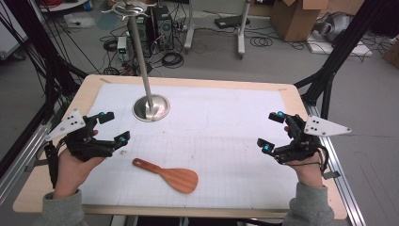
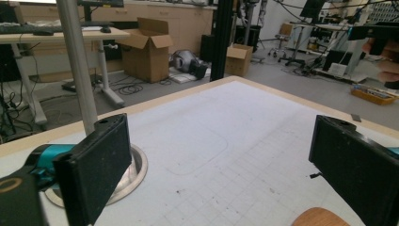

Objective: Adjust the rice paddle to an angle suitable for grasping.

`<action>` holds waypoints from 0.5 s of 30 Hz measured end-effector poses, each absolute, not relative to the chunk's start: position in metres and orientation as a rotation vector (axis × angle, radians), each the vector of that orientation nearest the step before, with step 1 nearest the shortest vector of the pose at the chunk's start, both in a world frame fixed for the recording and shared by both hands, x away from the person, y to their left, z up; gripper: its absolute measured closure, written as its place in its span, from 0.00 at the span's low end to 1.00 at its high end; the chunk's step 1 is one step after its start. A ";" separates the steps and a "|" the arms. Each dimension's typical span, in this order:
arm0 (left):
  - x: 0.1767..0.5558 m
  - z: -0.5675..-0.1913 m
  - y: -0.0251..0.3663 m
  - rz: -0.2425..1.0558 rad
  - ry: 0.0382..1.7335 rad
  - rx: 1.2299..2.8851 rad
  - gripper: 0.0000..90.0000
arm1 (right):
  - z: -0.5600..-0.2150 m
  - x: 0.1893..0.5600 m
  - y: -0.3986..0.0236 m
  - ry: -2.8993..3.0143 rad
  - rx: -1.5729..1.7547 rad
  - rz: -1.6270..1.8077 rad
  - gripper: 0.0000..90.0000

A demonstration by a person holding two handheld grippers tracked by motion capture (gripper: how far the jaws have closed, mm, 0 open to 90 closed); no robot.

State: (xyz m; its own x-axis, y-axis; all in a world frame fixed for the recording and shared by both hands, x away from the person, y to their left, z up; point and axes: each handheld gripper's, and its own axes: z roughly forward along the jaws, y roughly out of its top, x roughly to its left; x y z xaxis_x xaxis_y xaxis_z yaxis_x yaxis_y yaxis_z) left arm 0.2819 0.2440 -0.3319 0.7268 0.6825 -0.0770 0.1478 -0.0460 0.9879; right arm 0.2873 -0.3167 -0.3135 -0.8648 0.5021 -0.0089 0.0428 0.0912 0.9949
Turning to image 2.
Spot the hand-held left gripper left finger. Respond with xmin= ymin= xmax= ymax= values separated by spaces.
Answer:
xmin=53 ymin=113 xmax=133 ymax=226

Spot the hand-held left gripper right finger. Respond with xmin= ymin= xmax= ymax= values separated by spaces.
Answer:
xmin=309 ymin=114 xmax=399 ymax=226

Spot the brown wooden spatula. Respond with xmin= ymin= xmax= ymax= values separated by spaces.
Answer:
xmin=291 ymin=206 xmax=351 ymax=226

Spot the yellow parts tray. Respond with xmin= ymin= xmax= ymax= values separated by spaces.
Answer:
xmin=350 ymin=84 xmax=399 ymax=106

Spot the black monitor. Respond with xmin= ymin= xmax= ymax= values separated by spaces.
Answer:
xmin=299 ymin=0 xmax=327 ymax=20

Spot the black flat device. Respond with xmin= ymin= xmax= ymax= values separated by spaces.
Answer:
xmin=60 ymin=79 xmax=104 ymax=92

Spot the office chair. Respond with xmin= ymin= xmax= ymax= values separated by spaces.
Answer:
xmin=267 ymin=22 xmax=307 ymax=68

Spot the metal utensil stand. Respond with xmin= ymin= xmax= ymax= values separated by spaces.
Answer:
xmin=45 ymin=0 xmax=149 ymax=208

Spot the large open cardboard box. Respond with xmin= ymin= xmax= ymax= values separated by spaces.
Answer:
xmin=116 ymin=17 xmax=174 ymax=84

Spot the white foam board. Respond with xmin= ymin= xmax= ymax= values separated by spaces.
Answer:
xmin=168 ymin=67 xmax=212 ymax=85

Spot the white grid mat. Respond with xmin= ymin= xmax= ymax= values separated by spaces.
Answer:
xmin=0 ymin=80 xmax=399 ymax=226

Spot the small cardboard box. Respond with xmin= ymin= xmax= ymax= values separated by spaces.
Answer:
xmin=225 ymin=42 xmax=254 ymax=78

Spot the grey vacuum cleaner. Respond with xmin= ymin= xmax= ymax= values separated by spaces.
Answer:
xmin=170 ymin=49 xmax=210 ymax=80

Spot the light desk with white legs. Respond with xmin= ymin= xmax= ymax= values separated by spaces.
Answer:
xmin=0 ymin=26 xmax=131 ymax=126

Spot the black keyboard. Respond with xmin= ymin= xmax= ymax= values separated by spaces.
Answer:
xmin=0 ymin=24 xmax=64 ymax=35

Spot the black speaker box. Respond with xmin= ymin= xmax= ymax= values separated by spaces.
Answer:
xmin=199 ymin=33 xmax=215 ymax=63

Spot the coiled black cable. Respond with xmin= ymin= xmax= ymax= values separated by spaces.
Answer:
xmin=114 ymin=83 xmax=145 ymax=96

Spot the black metal frame post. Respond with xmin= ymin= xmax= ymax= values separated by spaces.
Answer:
xmin=210 ymin=0 xmax=234 ymax=82

